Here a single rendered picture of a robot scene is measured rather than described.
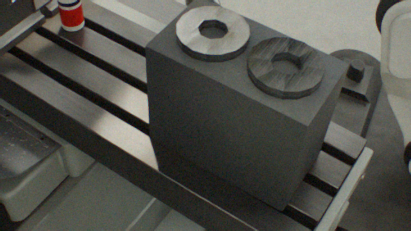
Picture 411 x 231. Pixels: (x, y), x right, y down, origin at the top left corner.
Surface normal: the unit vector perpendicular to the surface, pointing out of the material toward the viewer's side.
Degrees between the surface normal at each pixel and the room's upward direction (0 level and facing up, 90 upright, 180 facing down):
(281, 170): 90
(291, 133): 90
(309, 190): 0
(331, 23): 0
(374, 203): 0
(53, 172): 90
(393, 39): 89
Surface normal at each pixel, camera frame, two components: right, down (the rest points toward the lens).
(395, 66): -0.41, 0.69
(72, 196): 0.83, 0.45
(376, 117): 0.04, -0.63
